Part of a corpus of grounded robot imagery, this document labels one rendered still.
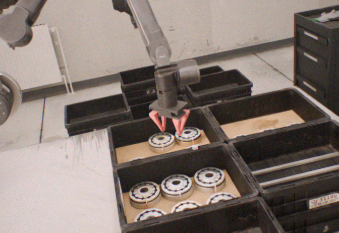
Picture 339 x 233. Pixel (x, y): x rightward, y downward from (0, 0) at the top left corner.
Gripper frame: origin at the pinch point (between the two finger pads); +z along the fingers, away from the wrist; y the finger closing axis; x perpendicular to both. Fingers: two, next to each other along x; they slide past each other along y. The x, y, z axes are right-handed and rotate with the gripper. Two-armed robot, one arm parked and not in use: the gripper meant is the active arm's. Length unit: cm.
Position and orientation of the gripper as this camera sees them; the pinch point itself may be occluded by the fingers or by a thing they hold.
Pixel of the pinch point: (171, 130)
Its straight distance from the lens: 125.9
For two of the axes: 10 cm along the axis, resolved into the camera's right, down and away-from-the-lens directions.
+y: -8.3, -1.6, 5.4
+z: 1.1, 8.9, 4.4
